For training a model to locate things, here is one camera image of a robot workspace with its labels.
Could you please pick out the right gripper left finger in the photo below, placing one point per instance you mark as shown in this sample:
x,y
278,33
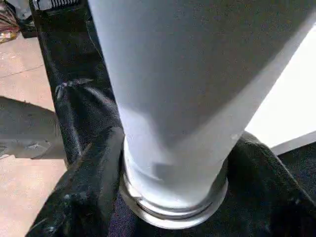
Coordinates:
x,y
89,197

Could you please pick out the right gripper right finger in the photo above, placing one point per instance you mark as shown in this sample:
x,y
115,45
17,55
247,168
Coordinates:
x,y
276,197

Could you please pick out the white plastic table top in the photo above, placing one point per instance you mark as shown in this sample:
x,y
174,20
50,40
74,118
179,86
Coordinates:
x,y
296,98

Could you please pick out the white plastic table leg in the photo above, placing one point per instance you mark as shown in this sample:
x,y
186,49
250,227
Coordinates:
x,y
187,74

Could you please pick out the grey rounded robot foot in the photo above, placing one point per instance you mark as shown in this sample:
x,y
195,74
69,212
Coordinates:
x,y
24,131

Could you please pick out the black mat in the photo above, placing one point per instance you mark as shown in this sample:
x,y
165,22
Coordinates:
x,y
79,74

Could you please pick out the colourful patterned cloth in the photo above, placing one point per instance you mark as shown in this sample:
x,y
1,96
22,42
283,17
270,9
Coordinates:
x,y
7,24

